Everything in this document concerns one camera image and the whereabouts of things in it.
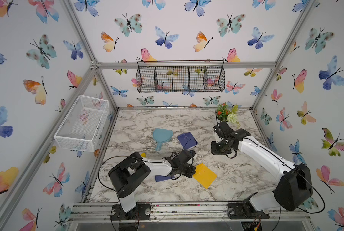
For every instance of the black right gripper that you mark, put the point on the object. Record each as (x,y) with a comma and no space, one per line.
(214,151)

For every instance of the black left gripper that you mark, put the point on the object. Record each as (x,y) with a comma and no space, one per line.
(191,172)

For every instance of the yellow envelope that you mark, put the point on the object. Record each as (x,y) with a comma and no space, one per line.
(204,175)

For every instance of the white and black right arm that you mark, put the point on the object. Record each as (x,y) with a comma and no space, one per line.
(294,185)

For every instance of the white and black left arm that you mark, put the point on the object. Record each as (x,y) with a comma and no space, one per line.
(127,175)

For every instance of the artificial flowers in white pot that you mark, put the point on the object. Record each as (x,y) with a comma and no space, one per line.
(227,112)

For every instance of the teal plastic scoop dish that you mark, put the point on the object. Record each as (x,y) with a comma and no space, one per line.
(161,136)

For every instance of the black wire wall basket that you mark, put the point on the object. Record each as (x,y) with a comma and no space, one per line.
(180,76)

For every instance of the white mesh wall basket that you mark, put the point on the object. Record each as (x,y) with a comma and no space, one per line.
(82,126)

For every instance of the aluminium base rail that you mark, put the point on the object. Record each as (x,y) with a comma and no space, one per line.
(177,212)

